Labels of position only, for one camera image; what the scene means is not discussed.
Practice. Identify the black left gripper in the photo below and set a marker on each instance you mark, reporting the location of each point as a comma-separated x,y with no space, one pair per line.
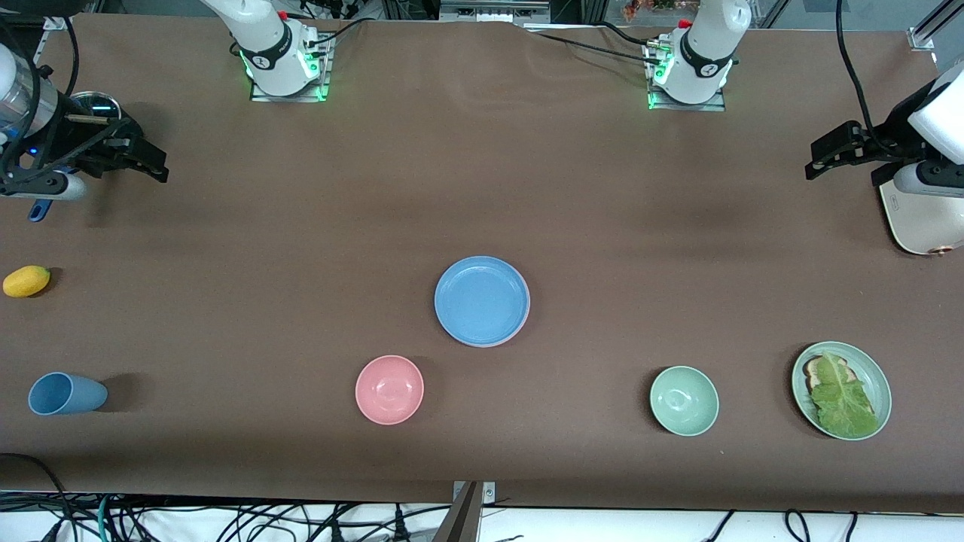
895,129

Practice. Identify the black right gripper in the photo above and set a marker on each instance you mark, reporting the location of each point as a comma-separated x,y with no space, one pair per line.
77,138

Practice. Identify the pink plate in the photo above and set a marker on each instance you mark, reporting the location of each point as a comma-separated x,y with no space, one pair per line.
526,324

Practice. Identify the blue plate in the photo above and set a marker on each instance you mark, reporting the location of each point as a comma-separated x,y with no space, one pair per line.
482,299

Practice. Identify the glass lid blue knob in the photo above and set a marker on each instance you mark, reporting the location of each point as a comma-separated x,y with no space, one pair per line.
98,105

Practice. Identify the beige toaster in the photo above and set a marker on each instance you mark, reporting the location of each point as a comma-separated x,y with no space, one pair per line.
915,226

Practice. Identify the yellow toy fruit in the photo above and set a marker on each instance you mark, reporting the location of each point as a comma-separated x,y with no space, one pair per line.
26,281

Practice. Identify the toasted bread slice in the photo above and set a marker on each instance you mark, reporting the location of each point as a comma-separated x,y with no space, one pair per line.
812,373

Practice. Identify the green plate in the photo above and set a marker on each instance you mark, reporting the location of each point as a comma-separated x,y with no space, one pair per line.
883,391

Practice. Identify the blue plastic cup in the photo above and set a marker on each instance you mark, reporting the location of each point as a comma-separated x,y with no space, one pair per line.
66,394

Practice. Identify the green lettuce leaf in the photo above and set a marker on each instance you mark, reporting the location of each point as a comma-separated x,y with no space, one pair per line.
843,399

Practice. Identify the small green bowl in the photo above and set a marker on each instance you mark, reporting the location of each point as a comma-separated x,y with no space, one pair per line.
684,400

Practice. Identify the small pink bowl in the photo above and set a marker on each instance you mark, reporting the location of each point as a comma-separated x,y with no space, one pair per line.
389,390

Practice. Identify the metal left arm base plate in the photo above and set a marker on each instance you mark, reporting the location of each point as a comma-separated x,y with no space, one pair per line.
715,107

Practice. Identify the aluminium frame corner bracket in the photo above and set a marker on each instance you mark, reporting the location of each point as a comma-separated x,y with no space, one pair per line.
56,19
930,30

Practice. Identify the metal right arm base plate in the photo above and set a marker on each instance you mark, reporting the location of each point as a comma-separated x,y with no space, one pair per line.
324,83

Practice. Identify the metal table edge bracket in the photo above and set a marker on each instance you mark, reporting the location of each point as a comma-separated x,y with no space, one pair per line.
467,512

